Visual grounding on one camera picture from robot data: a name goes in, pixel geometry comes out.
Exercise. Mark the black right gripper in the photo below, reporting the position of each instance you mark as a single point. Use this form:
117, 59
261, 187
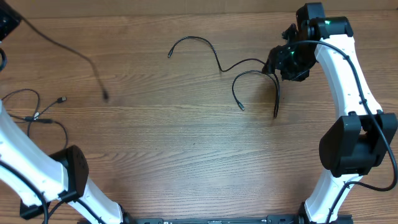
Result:
275, 62

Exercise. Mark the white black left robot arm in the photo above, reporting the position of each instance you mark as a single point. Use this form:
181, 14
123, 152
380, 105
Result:
39, 179

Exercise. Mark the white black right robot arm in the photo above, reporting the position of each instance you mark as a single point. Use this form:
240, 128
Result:
360, 137

